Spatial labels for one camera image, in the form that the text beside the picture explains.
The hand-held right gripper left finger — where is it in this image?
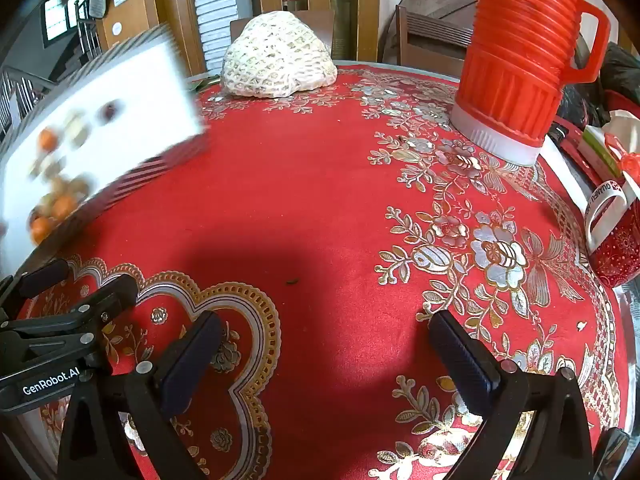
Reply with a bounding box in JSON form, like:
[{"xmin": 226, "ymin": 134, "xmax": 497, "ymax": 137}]
[{"xmin": 56, "ymin": 310, "xmax": 224, "ymax": 480}]

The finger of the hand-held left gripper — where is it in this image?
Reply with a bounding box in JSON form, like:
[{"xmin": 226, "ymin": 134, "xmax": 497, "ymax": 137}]
[
  {"xmin": 0, "ymin": 275, "xmax": 139, "ymax": 383},
  {"xmin": 0, "ymin": 259, "xmax": 70, "ymax": 311}
]

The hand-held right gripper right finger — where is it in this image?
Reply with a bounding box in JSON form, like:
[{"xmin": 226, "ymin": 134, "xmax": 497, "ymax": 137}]
[{"xmin": 428, "ymin": 310, "xmax": 594, "ymax": 480}]

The white folding shutter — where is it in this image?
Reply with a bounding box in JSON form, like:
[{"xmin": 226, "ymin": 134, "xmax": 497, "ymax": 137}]
[{"xmin": 190, "ymin": 0, "xmax": 253, "ymax": 76}]

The red floral tablecloth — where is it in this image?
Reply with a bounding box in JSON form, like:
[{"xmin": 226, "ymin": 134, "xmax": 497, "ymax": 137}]
[{"xmin": 10, "ymin": 60, "xmax": 626, "ymax": 480}]

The black bag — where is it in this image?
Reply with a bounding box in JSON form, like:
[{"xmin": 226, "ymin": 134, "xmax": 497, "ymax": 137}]
[{"xmin": 552, "ymin": 42, "xmax": 640, "ymax": 131}]

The beige lumpy fruit piece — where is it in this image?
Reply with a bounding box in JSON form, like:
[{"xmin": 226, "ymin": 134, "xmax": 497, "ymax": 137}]
[
  {"xmin": 31, "ymin": 156, "xmax": 63, "ymax": 181},
  {"xmin": 62, "ymin": 115, "xmax": 91, "ymax": 142}
]

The red mug with white handle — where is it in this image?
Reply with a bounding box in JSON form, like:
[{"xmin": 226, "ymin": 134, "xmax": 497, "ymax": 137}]
[{"xmin": 584, "ymin": 179, "xmax": 640, "ymax": 288}]

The green gift box red ribbon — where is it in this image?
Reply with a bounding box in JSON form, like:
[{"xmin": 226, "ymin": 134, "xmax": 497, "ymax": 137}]
[{"xmin": 577, "ymin": 110, "xmax": 640, "ymax": 192}]

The wooden cabinet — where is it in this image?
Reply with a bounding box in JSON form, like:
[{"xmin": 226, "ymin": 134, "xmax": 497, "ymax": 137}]
[{"xmin": 95, "ymin": 0, "xmax": 196, "ymax": 78}]

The red flat package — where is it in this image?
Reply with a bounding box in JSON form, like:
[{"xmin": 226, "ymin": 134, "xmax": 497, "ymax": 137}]
[{"xmin": 547, "ymin": 121, "xmax": 601, "ymax": 186}]

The white box with striped sides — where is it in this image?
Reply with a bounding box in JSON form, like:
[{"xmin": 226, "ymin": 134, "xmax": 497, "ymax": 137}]
[{"xmin": 0, "ymin": 22, "xmax": 212, "ymax": 271}]

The dark wooden chair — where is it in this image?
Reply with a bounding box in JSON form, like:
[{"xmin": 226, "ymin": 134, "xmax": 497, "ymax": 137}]
[{"xmin": 394, "ymin": 5, "xmax": 468, "ymax": 78}]

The red thermos jug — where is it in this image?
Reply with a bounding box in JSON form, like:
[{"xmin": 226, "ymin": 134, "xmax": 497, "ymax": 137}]
[{"xmin": 448, "ymin": 0, "xmax": 612, "ymax": 167}]

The stainless stair railing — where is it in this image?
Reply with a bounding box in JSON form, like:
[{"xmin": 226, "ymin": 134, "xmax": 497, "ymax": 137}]
[{"xmin": 0, "ymin": 0, "xmax": 101, "ymax": 136}]

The white foam net pile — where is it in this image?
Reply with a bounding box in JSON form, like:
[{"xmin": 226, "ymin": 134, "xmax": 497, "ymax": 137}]
[{"xmin": 221, "ymin": 10, "xmax": 338, "ymax": 98}]

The window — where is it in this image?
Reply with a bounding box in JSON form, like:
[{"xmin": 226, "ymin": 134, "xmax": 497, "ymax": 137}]
[{"xmin": 42, "ymin": 0, "xmax": 88, "ymax": 43}]

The black flat object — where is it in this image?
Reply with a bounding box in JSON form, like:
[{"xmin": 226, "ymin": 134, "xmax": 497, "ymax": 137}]
[{"xmin": 592, "ymin": 427, "xmax": 631, "ymax": 480}]

